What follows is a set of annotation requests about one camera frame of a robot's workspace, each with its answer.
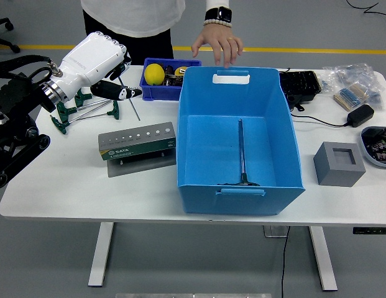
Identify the person's left hand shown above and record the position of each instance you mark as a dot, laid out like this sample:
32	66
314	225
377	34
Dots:
220	40

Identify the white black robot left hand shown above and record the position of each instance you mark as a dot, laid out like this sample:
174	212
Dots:
90	59

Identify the green grey hex key stand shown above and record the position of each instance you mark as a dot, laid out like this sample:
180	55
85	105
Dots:
133	152

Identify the large blue plastic box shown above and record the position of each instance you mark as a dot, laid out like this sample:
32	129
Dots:
211	149

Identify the person's left forearm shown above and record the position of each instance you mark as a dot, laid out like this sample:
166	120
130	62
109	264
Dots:
215	3

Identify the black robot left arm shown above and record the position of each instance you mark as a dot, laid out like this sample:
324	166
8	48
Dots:
12	93

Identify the grey foam cube box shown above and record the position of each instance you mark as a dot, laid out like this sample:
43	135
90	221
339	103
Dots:
335	174

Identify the black wristwatch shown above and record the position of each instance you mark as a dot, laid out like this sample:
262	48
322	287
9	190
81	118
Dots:
219	14

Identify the yellow tape measure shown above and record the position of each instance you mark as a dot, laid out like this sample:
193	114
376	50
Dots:
180	71

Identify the dark round part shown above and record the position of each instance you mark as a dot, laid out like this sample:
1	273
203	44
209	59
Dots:
170	69

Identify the person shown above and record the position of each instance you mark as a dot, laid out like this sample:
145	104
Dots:
133	15

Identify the black metal parts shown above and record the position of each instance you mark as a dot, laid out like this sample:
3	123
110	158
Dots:
172	81

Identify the yellow ball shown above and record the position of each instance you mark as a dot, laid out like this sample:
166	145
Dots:
154	74

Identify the small blue parts bin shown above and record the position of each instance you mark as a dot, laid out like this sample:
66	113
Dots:
161	93

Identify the black office chair base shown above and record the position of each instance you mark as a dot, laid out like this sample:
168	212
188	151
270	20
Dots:
3	40

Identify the black component tray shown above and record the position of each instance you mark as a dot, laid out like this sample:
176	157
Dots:
301	82

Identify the clear plastic parts bags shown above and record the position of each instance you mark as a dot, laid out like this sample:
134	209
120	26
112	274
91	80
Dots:
354	74

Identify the resistor tape bundle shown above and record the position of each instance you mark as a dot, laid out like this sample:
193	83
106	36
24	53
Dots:
349	96

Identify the black power adapter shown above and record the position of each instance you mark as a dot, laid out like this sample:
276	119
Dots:
360	115

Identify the grey-blue oval tray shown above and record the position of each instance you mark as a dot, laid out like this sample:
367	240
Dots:
368	156

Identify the electronic components pile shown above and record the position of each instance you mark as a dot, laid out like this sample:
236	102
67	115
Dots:
380	146

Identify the white table leg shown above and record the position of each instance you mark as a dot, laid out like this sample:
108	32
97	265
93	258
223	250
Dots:
101	254
323	257

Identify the black table control panel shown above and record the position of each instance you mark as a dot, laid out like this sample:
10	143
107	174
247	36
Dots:
371	230

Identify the grey bracket under table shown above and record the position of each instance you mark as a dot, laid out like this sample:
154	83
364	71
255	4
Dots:
273	231

